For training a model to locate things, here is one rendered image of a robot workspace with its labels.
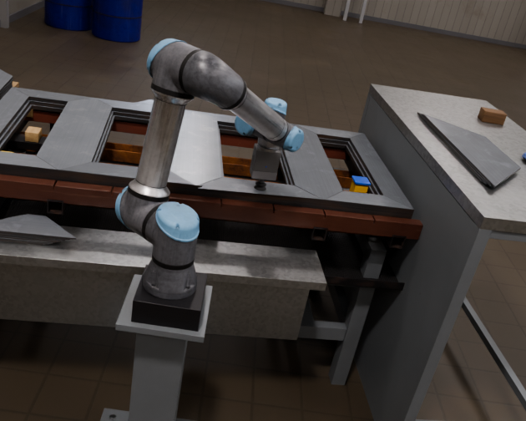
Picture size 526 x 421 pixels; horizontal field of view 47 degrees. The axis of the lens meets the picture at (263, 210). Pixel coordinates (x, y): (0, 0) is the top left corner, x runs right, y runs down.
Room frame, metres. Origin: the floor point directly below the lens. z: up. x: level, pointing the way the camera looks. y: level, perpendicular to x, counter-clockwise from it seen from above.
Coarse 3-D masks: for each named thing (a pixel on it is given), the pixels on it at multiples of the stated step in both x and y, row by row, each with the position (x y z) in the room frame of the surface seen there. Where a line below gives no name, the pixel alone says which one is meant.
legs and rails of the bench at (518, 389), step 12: (516, 240) 1.61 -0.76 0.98; (468, 312) 2.39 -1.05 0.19; (480, 324) 2.30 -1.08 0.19; (480, 336) 2.24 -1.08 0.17; (492, 348) 2.14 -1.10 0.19; (504, 360) 2.07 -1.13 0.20; (504, 372) 2.01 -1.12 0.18; (516, 384) 1.92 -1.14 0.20; (420, 420) 1.62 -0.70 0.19; (432, 420) 1.63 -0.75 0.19
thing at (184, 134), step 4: (180, 132) 2.24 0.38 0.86; (184, 132) 2.25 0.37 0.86; (188, 132) 2.26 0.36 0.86; (192, 132) 2.27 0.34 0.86; (196, 132) 2.28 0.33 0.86; (200, 132) 2.28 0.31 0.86; (180, 136) 2.20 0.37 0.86; (184, 136) 2.21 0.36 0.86; (188, 136) 2.21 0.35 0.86; (192, 136) 2.22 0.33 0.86; (196, 136) 2.23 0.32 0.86; (200, 136) 2.24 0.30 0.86; (204, 136) 2.25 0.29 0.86; (208, 136) 2.26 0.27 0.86; (212, 136) 2.26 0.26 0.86; (216, 136) 2.27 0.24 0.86; (212, 140) 2.22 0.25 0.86; (216, 140) 2.23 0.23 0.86
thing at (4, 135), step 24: (144, 120) 2.39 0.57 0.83; (0, 144) 1.88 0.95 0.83; (336, 144) 2.55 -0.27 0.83; (0, 168) 1.68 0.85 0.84; (24, 168) 1.70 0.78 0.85; (288, 168) 2.12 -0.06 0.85; (360, 168) 2.31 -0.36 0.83; (192, 192) 1.80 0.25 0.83; (216, 192) 1.81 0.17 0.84; (240, 192) 1.83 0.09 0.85; (408, 216) 1.94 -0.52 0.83
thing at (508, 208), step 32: (384, 96) 2.67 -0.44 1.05; (416, 96) 2.78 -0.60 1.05; (448, 96) 2.90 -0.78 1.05; (416, 128) 2.29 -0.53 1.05; (480, 128) 2.47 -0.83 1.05; (512, 128) 2.56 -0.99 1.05; (448, 160) 1.99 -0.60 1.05; (480, 192) 1.76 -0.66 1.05; (512, 192) 1.81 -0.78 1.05; (480, 224) 1.58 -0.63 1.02; (512, 224) 1.59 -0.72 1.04
